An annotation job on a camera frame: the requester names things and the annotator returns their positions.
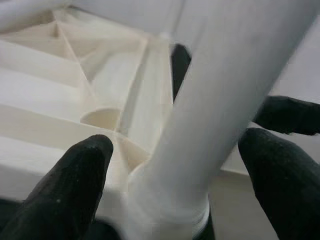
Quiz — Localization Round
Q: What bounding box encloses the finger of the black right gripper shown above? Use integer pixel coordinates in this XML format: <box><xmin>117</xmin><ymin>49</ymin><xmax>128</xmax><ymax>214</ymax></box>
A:
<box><xmin>170</xmin><ymin>42</ymin><xmax>193</xmax><ymax>101</ymax></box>
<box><xmin>251</xmin><ymin>95</ymin><xmax>320</xmax><ymax>136</ymax></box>

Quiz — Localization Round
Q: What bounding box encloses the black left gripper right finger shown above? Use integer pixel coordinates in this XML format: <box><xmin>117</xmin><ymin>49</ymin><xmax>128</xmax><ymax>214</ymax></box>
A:
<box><xmin>237</xmin><ymin>127</ymin><xmax>320</xmax><ymax>240</ymax></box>

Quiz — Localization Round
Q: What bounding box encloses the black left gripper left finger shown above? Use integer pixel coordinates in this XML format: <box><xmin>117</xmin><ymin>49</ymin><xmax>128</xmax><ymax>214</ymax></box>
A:
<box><xmin>0</xmin><ymin>134</ymin><xmax>115</xmax><ymax>240</ymax></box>

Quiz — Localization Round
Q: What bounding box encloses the white plastic children table top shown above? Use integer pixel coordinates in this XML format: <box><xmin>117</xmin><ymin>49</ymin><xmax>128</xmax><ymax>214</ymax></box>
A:
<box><xmin>0</xmin><ymin>4</ymin><xmax>251</xmax><ymax>240</ymax></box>

